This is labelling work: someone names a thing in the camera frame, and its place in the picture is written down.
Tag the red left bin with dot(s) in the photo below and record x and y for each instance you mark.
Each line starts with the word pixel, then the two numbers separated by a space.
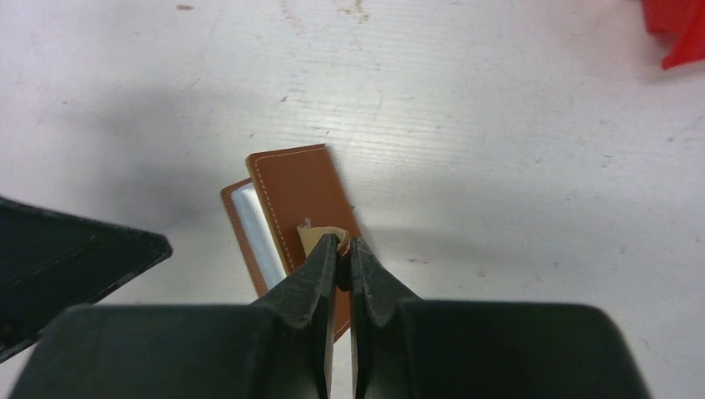
pixel 683 21

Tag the brown leather card holder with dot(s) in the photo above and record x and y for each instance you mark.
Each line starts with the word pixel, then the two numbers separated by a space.
pixel 291 198

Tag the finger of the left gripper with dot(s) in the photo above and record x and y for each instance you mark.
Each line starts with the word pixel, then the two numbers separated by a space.
pixel 51 261

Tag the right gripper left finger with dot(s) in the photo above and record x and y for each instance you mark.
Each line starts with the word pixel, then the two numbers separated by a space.
pixel 279 346

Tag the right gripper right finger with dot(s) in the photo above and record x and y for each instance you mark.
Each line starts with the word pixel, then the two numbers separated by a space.
pixel 409 347

